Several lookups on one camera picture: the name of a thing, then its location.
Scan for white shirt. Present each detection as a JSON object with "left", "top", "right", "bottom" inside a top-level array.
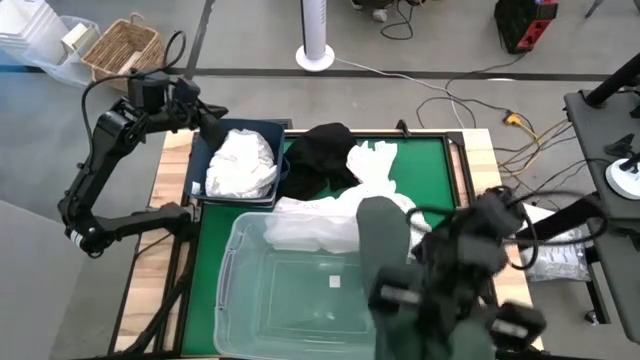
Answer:
[{"left": 263, "top": 187, "right": 432, "bottom": 255}]

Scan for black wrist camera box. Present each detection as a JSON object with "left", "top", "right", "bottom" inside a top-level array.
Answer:
[{"left": 127, "top": 72, "right": 171, "bottom": 114}]

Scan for wicker basket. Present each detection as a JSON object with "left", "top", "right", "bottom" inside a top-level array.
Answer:
[{"left": 80, "top": 13, "right": 166, "bottom": 94}]

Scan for black garment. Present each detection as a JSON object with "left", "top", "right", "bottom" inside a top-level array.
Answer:
[{"left": 277, "top": 122, "right": 361, "bottom": 201}]

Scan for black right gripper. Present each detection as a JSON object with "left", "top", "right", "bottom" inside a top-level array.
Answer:
[{"left": 369, "top": 234, "right": 546, "bottom": 351}]

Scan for white stacked lids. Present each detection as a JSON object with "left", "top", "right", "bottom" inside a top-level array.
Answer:
[{"left": 0, "top": 0, "right": 69, "bottom": 66}]

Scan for clear plastic bin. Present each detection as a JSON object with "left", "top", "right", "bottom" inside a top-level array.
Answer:
[{"left": 213, "top": 211, "right": 381, "bottom": 357}]

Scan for white long sleeve garment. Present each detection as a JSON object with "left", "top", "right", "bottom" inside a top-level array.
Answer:
[{"left": 346, "top": 140, "right": 400, "bottom": 194}]

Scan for black pole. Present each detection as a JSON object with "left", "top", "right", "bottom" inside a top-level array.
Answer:
[{"left": 584, "top": 52, "right": 640, "bottom": 109}]

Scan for white round base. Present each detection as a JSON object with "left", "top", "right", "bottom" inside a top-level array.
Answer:
[{"left": 604, "top": 157, "right": 640, "bottom": 201}]

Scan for black cable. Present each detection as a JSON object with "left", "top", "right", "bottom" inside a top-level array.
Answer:
[
  {"left": 415, "top": 52, "right": 526, "bottom": 129},
  {"left": 380, "top": 0, "right": 415, "bottom": 41}
]

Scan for black red case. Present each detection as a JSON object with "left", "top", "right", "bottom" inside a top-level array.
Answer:
[{"left": 493, "top": 0, "right": 559, "bottom": 55}]

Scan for dark green garment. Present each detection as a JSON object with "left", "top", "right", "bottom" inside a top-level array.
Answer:
[{"left": 355, "top": 195, "right": 496, "bottom": 360}]

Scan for grey side table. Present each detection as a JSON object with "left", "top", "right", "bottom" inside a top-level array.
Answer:
[{"left": 563, "top": 89, "right": 640, "bottom": 346}]

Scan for beige box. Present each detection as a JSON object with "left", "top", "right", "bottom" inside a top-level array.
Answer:
[{"left": 60, "top": 22, "right": 91, "bottom": 54}]

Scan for navy blue bin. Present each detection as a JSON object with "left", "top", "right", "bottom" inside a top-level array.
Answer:
[{"left": 183, "top": 118, "right": 291, "bottom": 209}]

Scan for person's shoe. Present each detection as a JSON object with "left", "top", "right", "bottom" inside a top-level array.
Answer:
[{"left": 349, "top": 0, "right": 396, "bottom": 24}]

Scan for yellow cable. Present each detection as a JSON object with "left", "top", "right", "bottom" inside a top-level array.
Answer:
[{"left": 494, "top": 119, "right": 571, "bottom": 176}]

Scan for white cable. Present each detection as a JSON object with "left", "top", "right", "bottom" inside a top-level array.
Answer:
[{"left": 333, "top": 57, "right": 466, "bottom": 129}]

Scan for clear plastic bag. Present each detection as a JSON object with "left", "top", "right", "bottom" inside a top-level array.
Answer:
[{"left": 519, "top": 204, "right": 594, "bottom": 284}]

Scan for black support struts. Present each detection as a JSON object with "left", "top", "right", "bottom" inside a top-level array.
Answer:
[{"left": 107, "top": 199, "right": 201, "bottom": 359}]

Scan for white tower fan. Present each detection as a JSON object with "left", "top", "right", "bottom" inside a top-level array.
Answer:
[{"left": 295, "top": 0, "right": 336, "bottom": 72}]

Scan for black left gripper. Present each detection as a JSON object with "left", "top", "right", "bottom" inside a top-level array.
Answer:
[{"left": 167, "top": 77, "right": 229, "bottom": 150}]

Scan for green mat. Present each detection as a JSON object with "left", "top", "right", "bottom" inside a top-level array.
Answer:
[{"left": 180, "top": 134, "right": 459, "bottom": 357}]

